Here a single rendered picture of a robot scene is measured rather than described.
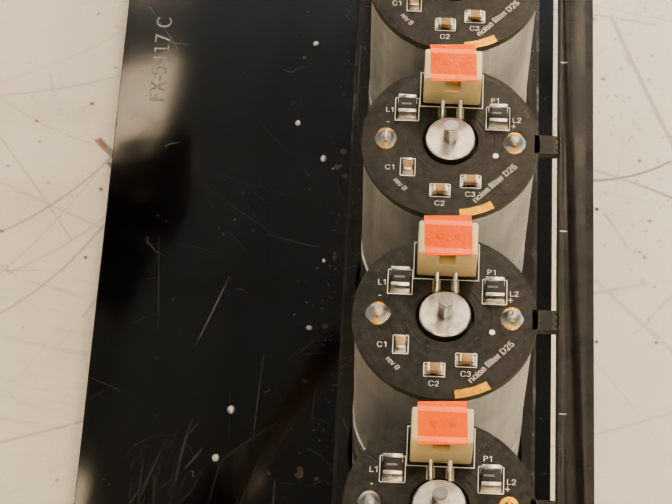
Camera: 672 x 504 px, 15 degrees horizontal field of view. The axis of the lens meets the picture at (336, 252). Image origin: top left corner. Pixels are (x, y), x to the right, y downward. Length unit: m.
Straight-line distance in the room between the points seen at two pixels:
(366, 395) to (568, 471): 0.03
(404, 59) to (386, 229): 0.03
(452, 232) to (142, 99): 0.10
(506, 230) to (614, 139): 0.08
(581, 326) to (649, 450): 0.07
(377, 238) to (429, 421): 0.05
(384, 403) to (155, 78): 0.10
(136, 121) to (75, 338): 0.04
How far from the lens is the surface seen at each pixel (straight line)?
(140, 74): 0.43
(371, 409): 0.35
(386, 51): 0.38
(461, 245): 0.34
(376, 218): 0.36
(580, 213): 0.35
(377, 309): 0.34
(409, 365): 0.34
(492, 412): 0.35
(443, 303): 0.34
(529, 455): 0.38
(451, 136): 0.35
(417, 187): 0.35
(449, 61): 0.36
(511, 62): 0.38
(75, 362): 0.41
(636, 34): 0.45
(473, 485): 0.33
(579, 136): 0.36
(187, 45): 0.43
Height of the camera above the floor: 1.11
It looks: 60 degrees down
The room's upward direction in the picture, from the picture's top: straight up
